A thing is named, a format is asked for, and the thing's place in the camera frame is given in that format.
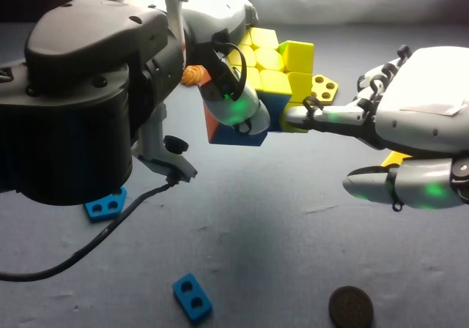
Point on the dark chocolate sandwich cookie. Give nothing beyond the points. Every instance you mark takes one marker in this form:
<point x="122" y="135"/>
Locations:
<point x="351" y="308"/>

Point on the orange swirl cookie toy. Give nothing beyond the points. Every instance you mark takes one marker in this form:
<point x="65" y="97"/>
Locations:
<point x="190" y="76"/>

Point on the grey table cloth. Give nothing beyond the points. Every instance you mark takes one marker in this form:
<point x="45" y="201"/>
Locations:
<point x="275" y="233"/>

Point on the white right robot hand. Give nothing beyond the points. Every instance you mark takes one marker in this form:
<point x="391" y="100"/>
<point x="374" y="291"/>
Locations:
<point x="421" y="123"/>

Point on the yellow pentagon block with holes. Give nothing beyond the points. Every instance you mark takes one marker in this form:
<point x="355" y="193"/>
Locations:
<point x="331" y="91"/>

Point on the blue two-hole rectangular block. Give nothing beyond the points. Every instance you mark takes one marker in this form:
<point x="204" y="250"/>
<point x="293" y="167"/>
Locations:
<point x="183" y="298"/>

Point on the yellow rectangular block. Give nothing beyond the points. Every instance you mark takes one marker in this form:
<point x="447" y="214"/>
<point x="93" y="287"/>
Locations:
<point x="394" y="157"/>

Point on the blue pentagon block with holes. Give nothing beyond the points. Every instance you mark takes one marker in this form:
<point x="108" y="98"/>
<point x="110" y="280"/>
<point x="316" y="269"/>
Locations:
<point x="102" y="215"/>

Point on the Rubik's cube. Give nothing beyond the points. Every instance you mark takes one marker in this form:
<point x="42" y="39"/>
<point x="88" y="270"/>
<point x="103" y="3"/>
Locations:
<point x="271" y="60"/>

